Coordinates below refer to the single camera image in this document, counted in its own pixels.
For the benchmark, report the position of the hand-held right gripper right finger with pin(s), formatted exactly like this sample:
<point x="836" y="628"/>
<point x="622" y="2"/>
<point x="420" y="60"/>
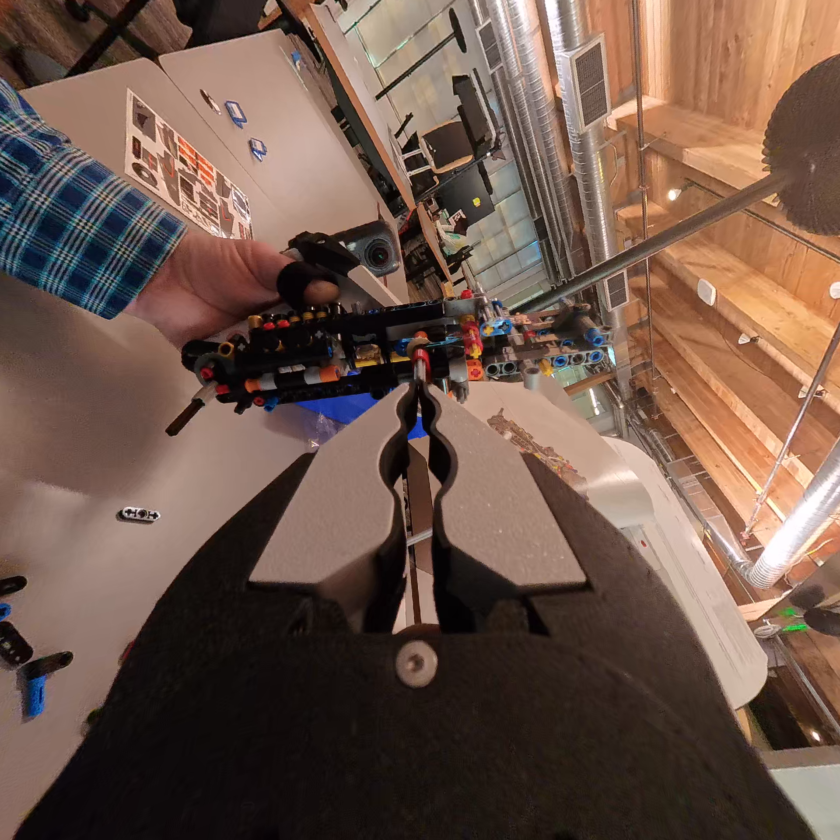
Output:
<point x="508" y="518"/>

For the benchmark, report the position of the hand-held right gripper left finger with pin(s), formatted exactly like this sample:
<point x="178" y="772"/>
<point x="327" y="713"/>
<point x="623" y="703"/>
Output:
<point x="325" y="512"/>

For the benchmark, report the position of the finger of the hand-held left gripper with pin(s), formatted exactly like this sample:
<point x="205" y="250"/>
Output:
<point x="377" y="285"/>

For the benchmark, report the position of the person's left forearm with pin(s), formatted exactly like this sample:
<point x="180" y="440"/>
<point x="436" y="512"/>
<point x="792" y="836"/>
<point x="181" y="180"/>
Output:
<point x="72" y="210"/>

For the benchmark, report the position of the lego instruction book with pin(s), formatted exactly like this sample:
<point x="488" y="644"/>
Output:
<point x="590" y="472"/>

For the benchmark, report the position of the lego sticker sheet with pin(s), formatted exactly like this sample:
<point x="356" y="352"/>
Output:
<point x="187" y="167"/>

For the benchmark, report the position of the grey lego beam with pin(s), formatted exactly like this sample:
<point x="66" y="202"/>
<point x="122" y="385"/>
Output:
<point x="139" y="514"/>

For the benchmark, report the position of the blue lego pin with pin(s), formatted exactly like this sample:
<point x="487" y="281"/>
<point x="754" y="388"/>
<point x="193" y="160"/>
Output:
<point x="36" y="695"/>

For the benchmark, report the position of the person's left hand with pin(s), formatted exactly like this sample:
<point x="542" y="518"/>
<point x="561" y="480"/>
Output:
<point x="210" y="289"/>

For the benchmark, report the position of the blue plastic bin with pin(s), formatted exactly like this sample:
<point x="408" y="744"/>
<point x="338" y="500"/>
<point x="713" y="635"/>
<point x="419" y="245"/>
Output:
<point x="308" y="403"/>

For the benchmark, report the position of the blue edged flat piece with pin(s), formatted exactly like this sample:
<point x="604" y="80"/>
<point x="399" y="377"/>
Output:
<point x="258" y="149"/>
<point x="235" y="113"/>

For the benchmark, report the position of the small white black piece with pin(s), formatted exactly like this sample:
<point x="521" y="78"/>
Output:
<point x="210" y="102"/>

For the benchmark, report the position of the black computer monitor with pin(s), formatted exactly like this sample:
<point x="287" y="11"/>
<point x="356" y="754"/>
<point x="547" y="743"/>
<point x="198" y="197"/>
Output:
<point x="476" y="111"/>

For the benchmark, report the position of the black pole lamp round shade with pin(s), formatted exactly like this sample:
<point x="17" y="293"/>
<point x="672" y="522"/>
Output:
<point x="426" y="52"/>
<point x="689" y="223"/>

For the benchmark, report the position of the white vent grille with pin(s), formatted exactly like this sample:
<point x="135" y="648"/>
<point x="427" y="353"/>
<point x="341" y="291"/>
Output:
<point x="589" y="82"/>

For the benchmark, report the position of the silver spiral air duct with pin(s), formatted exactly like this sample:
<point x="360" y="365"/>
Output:
<point x="525" y="98"/>
<point x="800" y="518"/>

